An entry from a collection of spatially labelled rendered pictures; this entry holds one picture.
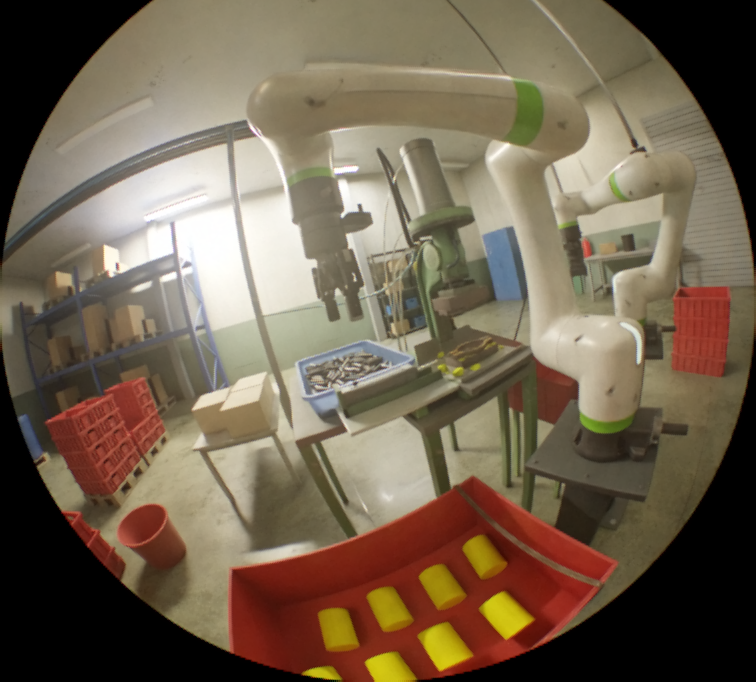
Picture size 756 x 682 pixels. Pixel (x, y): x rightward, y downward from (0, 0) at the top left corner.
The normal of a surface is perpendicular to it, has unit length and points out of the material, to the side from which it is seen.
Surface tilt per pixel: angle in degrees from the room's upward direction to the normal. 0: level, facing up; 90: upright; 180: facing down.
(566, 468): 0
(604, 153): 90
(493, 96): 114
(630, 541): 0
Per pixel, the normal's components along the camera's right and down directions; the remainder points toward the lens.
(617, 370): -0.59, 0.20
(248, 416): 0.34, -0.02
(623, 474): -0.26, -0.96
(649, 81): -0.91, 0.26
